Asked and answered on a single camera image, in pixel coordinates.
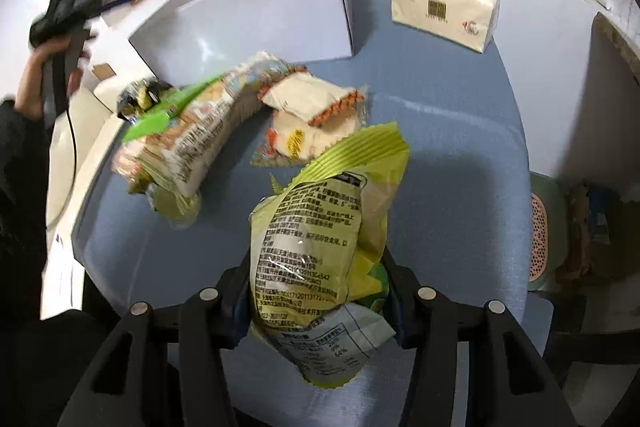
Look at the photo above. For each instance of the dark snack packet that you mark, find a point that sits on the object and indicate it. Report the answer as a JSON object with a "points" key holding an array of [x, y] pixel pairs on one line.
{"points": [[137, 99]]}

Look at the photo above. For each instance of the blue tablecloth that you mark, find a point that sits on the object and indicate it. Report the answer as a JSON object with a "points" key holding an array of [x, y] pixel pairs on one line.
{"points": [[450, 157]]}

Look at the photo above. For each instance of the person's left forearm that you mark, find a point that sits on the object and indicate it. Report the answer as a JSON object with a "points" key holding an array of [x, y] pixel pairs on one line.
{"points": [[20, 167]]}

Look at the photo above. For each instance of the yellow-green snack bag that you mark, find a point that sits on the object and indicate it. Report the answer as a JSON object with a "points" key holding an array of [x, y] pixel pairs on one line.
{"points": [[320, 247]]}

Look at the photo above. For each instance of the white leather sofa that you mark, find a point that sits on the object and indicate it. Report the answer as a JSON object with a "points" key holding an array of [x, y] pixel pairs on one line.
{"points": [[75, 157]]}

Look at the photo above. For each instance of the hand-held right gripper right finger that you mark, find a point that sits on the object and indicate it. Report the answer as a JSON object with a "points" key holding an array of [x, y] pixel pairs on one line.
{"points": [[400, 307]]}

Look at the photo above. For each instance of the white cardboard box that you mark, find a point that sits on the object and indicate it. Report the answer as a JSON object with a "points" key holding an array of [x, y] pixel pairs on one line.
{"points": [[260, 7]]}

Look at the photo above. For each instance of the large biscuit pack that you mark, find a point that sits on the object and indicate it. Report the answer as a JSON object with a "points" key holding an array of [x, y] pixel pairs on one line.
{"points": [[200, 147]]}

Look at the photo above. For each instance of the green snack packet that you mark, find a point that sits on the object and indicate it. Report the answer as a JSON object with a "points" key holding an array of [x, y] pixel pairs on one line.
{"points": [[160, 114]]}

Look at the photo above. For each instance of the person's left hand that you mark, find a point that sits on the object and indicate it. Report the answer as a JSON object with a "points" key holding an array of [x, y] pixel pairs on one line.
{"points": [[31, 79]]}

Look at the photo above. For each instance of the flat cardboard piece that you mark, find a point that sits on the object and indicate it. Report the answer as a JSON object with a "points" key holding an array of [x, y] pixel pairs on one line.
{"points": [[102, 72]]}

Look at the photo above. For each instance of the green pink perforated stool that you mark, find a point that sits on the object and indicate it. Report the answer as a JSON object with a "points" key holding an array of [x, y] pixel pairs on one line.
{"points": [[542, 232]]}

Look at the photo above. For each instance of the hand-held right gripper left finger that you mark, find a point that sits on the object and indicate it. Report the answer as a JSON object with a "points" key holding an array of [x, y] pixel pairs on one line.
{"points": [[234, 304]]}

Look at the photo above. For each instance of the white snack packet orange edge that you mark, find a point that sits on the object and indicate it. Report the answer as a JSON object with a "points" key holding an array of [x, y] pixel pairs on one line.
{"points": [[310, 99], [305, 139]]}

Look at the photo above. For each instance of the stone side shelf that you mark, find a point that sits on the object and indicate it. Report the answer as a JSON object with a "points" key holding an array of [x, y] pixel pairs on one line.
{"points": [[617, 38]]}

